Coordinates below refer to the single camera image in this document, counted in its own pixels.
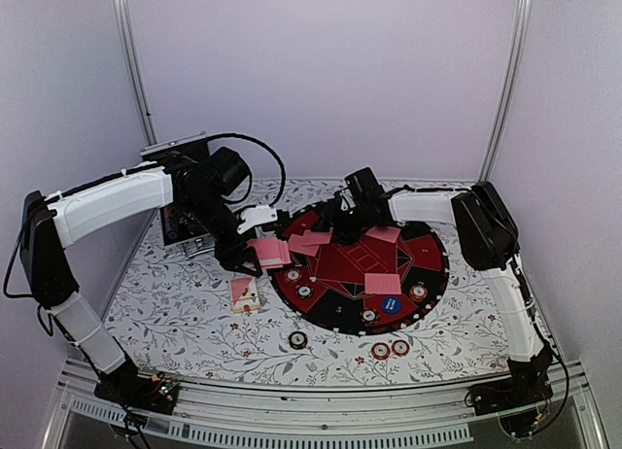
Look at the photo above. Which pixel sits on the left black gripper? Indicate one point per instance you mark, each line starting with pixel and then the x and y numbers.
pixel 229 260

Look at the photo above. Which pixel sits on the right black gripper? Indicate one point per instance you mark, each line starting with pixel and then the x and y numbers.
pixel 328 221

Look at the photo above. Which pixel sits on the pink card top sector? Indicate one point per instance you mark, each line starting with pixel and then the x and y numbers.
pixel 311 238

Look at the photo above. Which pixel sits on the pink card sector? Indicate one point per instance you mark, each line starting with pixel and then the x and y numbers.
pixel 311 238
pixel 382 283

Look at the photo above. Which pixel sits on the pink playing card deck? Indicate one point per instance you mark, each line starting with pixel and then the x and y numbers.
pixel 272 252

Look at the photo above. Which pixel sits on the single pink playing card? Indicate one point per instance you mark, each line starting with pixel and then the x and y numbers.
pixel 293 244

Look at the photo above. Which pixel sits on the orange chip sector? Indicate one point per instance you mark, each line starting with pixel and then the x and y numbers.
pixel 418 293
pixel 293 276

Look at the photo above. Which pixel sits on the dark chip sector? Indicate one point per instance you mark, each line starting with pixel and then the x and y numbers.
pixel 369 316
pixel 304 291

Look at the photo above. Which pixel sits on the dark brown chip stack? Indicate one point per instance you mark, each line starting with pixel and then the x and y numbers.
pixel 298 340

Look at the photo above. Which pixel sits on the dark chip bottom sector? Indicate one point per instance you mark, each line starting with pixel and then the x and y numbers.
pixel 369 316

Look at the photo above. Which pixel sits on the blue small blind button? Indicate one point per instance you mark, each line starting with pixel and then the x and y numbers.
pixel 391 304

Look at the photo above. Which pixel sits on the orange chip stack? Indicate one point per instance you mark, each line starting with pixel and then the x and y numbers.
pixel 380 351

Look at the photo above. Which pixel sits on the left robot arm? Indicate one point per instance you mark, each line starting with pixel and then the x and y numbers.
pixel 41 268

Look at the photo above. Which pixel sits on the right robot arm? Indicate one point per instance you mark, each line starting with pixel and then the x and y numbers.
pixel 489 244

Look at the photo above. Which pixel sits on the face up card on holder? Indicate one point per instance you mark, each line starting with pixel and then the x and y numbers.
pixel 242 286

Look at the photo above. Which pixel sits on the wooden card holder block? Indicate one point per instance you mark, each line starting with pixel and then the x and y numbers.
pixel 246 304

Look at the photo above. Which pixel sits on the round red black poker mat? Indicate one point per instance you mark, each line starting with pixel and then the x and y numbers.
pixel 336 275

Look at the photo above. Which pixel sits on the aluminium poker chip case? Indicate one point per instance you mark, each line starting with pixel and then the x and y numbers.
pixel 180 232

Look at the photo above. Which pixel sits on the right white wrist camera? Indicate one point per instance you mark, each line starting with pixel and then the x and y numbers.
pixel 347 202

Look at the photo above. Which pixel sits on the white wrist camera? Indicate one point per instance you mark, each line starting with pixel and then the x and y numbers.
pixel 347 202
pixel 255 216

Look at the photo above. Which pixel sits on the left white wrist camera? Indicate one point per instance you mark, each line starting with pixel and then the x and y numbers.
pixel 255 216

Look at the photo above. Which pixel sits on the front aluminium rail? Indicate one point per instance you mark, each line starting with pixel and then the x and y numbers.
pixel 213 414

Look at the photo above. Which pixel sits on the left aluminium frame post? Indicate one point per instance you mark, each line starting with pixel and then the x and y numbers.
pixel 123 20

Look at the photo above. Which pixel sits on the aluminium frame post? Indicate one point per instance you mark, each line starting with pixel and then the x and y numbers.
pixel 123 20
pixel 518 39

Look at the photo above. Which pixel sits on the right aluminium frame post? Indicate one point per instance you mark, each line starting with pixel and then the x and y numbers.
pixel 518 39

